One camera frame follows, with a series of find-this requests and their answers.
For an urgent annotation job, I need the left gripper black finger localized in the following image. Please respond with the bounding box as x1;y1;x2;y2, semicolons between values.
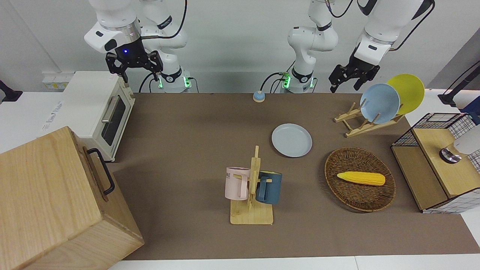
354;70;378;92
329;64;353;93

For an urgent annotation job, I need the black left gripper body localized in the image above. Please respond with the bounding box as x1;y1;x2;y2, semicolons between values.
349;55;380;78

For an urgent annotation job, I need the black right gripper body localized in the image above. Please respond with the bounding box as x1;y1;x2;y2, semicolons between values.
114;36;150;69

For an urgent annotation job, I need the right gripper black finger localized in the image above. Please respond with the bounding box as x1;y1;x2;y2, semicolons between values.
106;52;129;83
144;52;164;82

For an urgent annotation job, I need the gray round plate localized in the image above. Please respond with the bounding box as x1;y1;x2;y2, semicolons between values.
271;123;313;158

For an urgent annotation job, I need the light blue plate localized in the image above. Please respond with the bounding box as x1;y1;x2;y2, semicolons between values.
360;83;401;125

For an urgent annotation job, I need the yellow plate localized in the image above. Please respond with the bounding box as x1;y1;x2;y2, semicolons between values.
387;73;425;116

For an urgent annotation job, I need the wooden plate rack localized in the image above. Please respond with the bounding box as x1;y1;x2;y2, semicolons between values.
334;102;406;138

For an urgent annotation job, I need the white toaster oven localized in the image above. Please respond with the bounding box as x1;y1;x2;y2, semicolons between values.
61;70;136;162

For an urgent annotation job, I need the brown table mat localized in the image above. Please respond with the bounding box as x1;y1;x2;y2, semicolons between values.
109;93;480;260

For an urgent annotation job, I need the yellow corn cob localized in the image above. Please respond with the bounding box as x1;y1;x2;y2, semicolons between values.
336;171;386;187

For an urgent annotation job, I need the blue object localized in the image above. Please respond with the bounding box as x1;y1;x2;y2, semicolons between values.
461;106;480;125

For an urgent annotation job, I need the brown wicker basket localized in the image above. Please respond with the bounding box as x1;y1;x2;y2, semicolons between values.
324;147;396;213

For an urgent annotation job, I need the dark blue mug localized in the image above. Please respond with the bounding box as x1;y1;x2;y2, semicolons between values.
256;171;283;205

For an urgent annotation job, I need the pink mug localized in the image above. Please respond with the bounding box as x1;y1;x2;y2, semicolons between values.
225;167;251;201

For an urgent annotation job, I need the large wooden box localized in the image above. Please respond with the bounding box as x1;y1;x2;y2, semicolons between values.
0;126;145;270

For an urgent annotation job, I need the wooden mug rack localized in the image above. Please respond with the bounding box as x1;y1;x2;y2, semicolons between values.
230;145;275;225

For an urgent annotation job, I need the black right base cable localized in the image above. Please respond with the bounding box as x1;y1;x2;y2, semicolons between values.
138;72;156;93

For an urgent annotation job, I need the black base cable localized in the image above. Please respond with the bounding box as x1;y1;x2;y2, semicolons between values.
260;71;289;95
138;72;156;93

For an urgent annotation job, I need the silver toaster oven door handle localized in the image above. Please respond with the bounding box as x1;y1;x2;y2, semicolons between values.
101;95;120;124

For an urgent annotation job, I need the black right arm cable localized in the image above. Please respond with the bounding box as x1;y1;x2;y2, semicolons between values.
140;0;188;40

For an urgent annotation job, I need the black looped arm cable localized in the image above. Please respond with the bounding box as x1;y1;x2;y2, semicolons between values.
325;0;355;19

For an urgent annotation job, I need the white wall socket strip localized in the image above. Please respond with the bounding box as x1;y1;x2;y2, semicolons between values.
42;72;75;91

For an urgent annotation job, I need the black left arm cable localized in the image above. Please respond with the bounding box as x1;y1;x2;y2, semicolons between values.
390;0;437;52

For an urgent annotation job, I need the black left base cable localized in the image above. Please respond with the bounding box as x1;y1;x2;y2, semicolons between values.
260;71;289;95

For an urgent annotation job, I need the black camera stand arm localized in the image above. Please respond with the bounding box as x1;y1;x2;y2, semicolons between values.
438;61;480;107

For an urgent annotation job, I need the black metal box handle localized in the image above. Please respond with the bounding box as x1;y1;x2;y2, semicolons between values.
87;148;116;196

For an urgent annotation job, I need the black clamp mount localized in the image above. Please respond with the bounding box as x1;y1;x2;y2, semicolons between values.
0;79;23;103

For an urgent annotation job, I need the black wire wooden storage rack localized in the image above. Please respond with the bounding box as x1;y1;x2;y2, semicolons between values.
391;112;480;215

